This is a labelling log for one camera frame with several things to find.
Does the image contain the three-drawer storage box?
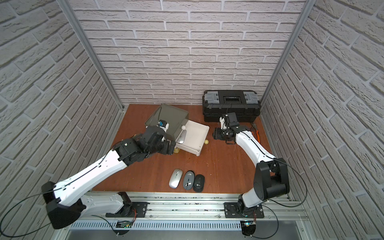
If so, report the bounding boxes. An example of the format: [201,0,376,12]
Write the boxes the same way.
[145,104,210,156]

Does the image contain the silver computer mouse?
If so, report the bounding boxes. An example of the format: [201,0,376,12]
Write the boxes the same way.
[169,169,183,189]
[177,130,187,144]

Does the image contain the grey computer mouse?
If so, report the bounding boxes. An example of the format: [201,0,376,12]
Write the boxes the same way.
[183,171,195,191]

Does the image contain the black computer mouse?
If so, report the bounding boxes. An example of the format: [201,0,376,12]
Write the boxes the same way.
[193,175,205,193]

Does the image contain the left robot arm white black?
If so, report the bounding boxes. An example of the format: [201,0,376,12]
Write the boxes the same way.
[42,121,176,230]

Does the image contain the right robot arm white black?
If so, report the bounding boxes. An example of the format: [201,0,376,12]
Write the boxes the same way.
[213,113,290,215]

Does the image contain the black plastic toolbox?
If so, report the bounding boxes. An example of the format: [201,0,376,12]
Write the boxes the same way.
[203,90,261,123]

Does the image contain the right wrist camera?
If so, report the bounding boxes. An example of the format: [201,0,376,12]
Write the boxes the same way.
[220,117,227,130]

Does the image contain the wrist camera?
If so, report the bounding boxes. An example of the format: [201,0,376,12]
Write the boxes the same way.
[158,120,169,133]
[220,117,227,130]

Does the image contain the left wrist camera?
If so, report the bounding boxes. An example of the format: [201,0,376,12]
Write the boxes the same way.
[158,120,169,133]

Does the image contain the orange handled pliers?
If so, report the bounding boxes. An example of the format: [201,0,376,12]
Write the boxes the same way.
[251,123,261,143]

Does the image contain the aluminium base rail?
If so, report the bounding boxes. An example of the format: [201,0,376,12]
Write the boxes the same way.
[69,192,309,231]

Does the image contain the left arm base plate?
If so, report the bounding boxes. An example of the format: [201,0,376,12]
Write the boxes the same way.
[106,202,149,218]

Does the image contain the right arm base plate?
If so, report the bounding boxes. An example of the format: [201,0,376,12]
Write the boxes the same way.
[224,202,265,219]

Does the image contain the right base cable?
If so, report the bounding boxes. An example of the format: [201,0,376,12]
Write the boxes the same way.
[248,205,280,240]

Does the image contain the base cable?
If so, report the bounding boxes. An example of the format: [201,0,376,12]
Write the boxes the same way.
[0,191,127,238]
[248,205,280,240]

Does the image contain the left base cable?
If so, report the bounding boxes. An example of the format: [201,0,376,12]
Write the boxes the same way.
[0,191,127,238]

